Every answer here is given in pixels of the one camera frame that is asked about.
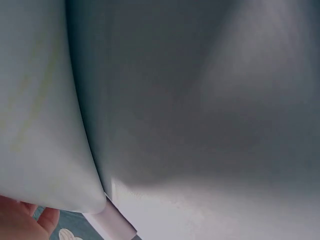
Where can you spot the white sheet with faint print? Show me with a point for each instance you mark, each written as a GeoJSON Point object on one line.
{"type": "Point", "coordinates": [42, 120]}

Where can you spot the person's left fingers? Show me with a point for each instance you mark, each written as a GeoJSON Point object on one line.
{"type": "Point", "coordinates": [46, 218]}

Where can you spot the person's left hand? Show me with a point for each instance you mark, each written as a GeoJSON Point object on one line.
{"type": "Point", "coordinates": [17, 222]}

